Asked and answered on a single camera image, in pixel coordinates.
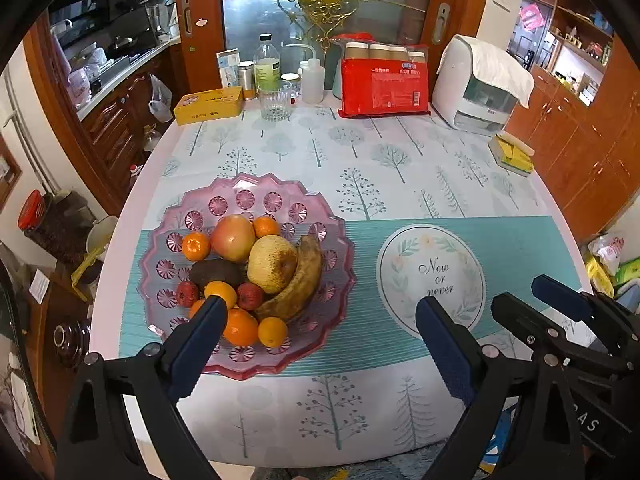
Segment red apple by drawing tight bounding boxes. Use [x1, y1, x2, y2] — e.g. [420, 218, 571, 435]
[210, 214, 257, 263]

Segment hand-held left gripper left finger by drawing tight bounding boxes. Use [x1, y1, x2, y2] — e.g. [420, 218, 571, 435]
[57, 295, 229, 480]

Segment wooden wall cabinet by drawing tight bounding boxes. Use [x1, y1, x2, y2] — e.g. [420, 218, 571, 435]
[507, 0, 640, 246]

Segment white squeeze bottle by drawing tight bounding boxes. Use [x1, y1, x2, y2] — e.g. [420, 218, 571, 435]
[285, 43, 325, 105]

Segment spotted ripe banana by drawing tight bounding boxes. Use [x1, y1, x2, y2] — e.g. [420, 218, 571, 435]
[255, 235, 323, 322]

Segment yellow green packet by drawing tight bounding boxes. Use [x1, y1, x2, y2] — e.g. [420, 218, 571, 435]
[584, 257, 640, 298]

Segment yellow plastic bag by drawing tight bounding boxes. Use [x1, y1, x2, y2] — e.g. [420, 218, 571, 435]
[70, 247, 108, 301]

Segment white pot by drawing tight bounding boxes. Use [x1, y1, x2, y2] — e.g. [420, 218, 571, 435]
[86, 215, 118, 256]

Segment red pack of paper cups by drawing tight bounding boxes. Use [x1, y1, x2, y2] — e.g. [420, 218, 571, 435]
[330, 33, 431, 119]

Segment white wall pipes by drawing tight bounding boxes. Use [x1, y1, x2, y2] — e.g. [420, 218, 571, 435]
[2, 67, 56, 196]

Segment white printed plastic bag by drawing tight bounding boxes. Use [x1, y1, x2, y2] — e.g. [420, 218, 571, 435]
[587, 232, 628, 276]

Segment yellow pear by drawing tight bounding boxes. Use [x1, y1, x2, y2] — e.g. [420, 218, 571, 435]
[247, 235, 299, 294]

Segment tree print tablecloth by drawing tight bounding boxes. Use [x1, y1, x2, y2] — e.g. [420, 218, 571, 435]
[117, 92, 588, 463]

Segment wooden kitchen cabinet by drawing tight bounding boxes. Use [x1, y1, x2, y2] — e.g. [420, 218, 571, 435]
[25, 25, 176, 216]

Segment metal tin can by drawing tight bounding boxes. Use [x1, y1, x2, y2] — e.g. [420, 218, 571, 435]
[237, 61, 256, 101]

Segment wooden side cabinet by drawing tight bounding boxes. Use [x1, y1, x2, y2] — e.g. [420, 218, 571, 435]
[22, 265, 93, 443]

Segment yellow tin box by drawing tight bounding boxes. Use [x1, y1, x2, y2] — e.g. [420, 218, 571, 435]
[173, 86, 244, 126]

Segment clear glass cup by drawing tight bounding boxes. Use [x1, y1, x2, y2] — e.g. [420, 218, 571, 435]
[257, 80, 293, 122]

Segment red lid jar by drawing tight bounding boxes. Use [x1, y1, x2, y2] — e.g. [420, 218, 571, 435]
[17, 189, 96, 266]

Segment dark ceramic pot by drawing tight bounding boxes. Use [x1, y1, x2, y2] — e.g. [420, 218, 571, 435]
[52, 324, 92, 368]

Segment white towel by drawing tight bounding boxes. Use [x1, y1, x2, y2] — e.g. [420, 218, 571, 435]
[437, 36, 535, 108]

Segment pink plastic fruit plate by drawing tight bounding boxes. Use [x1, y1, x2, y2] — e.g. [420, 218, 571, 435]
[137, 172, 357, 380]

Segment white paper card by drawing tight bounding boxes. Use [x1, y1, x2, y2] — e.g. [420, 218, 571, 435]
[30, 269, 51, 303]

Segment small tangerine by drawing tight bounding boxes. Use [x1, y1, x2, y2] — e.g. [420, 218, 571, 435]
[181, 232, 211, 262]
[252, 215, 279, 239]

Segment white countertop appliance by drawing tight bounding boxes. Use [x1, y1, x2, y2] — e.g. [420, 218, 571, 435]
[431, 35, 518, 136]

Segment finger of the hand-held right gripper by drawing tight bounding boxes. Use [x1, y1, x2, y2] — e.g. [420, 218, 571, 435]
[491, 291, 631, 376]
[531, 274, 640, 356]

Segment glass bottle green label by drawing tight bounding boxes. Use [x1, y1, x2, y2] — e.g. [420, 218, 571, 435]
[253, 33, 281, 93]

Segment dark avocado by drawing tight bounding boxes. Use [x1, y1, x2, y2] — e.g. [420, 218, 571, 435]
[190, 258, 248, 291]

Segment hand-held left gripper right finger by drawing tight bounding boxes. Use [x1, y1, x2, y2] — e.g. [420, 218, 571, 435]
[416, 296, 586, 480]

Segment pale green jug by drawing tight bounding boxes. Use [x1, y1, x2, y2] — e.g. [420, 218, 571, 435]
[331, 40, 346, 101]

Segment red jujube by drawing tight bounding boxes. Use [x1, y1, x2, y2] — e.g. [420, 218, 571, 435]
[176, 281, 200, 308]
[236, 282, 265, 311]

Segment hanging plastic bag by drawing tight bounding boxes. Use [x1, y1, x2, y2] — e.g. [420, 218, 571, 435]
[148, 74, 173, 123]

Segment yellow sponge pack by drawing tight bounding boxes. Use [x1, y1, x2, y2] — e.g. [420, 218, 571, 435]
[489, 132, 535, 178]

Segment white blue carton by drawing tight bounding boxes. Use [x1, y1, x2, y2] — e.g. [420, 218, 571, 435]
[216, 49, 241, 90]

